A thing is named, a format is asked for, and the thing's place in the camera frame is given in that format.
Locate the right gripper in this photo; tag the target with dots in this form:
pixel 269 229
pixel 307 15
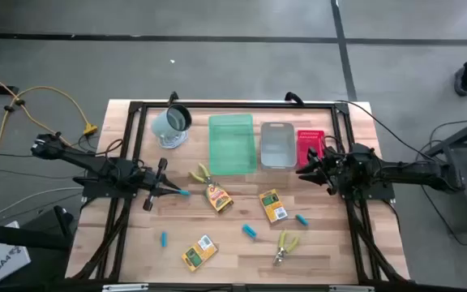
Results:
pixel 332 172

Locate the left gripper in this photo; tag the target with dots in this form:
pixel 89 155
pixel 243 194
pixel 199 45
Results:
pixel 152 184

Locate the green translucent plastic bin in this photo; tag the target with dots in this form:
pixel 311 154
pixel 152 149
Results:
pixel 231 144

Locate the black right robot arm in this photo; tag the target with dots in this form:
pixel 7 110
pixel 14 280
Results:
pixel 412 170

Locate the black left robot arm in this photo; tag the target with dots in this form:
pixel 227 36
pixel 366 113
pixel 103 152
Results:
pixel 95 162

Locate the red plastic mesh basket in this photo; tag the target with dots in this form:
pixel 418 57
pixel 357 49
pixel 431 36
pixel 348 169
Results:
pixel 309 140

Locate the grey plastic bin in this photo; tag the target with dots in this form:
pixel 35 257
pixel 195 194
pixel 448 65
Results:
pixel 278 146

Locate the white cylindrical desk lamp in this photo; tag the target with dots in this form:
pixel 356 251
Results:
pixel 164 125

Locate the black metal desk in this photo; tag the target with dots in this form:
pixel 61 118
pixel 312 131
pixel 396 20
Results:
pixel 460 130

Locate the black equipment stand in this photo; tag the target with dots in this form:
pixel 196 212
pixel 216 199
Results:
pixel 14 237

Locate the black frame clamp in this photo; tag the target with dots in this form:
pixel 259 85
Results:
pixel 172 97
pixel 294 97

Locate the silver metal bracket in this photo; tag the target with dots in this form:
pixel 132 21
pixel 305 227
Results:
pixel 124 287
pixel 351 288

